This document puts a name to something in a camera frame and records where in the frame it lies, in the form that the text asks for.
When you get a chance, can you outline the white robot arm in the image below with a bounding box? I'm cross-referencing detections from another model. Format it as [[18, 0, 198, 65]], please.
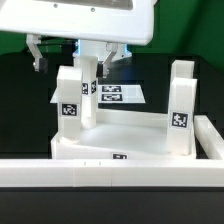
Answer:
[[0, 0, 158, 77]]

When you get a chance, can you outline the white desk top tray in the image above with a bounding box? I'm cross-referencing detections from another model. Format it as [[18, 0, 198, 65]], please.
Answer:
[[51, 109, 196, 160]]

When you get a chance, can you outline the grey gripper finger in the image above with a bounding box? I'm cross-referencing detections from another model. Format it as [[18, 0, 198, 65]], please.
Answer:
[[26, 34, 48, 73], [96, 42, 118, 78]]

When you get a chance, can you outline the white base marker plate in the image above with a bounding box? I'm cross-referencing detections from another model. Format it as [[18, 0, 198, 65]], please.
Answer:
[[49, 83, 146, 104]]

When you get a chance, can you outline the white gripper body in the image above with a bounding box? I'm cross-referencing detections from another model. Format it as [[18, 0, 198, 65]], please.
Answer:
[[0, 0, 157, 45]]

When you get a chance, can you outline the white L-shaped obstacle fence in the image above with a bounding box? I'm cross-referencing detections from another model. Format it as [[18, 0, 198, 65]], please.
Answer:
[[0, 115, 224, 187]]

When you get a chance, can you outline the black cable with connector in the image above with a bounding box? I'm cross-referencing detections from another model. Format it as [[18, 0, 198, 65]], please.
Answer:
[[20, 36, 78, 54]]

